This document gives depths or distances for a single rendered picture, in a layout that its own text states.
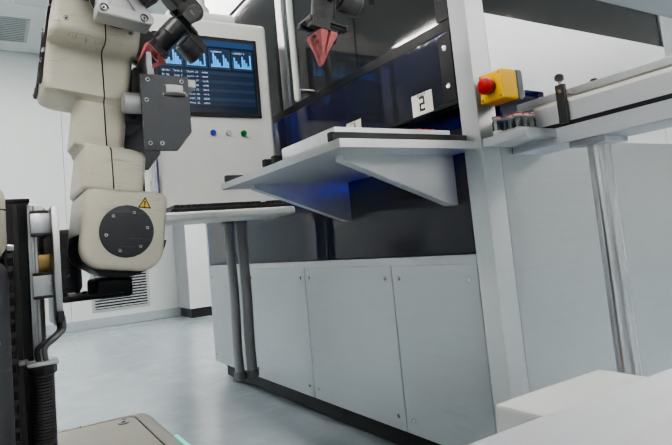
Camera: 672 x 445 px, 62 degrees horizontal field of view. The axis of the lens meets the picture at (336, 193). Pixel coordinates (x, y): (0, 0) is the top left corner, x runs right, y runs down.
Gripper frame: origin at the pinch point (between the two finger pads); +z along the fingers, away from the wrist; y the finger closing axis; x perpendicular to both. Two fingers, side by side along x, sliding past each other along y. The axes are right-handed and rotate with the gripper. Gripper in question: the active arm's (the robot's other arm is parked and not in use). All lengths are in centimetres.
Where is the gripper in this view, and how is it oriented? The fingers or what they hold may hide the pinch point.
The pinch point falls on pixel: (321, 62)
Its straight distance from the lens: 133.9
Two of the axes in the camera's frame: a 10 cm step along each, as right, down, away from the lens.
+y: 8.5, 1.2, 5.1
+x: -5.2, 1.3, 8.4
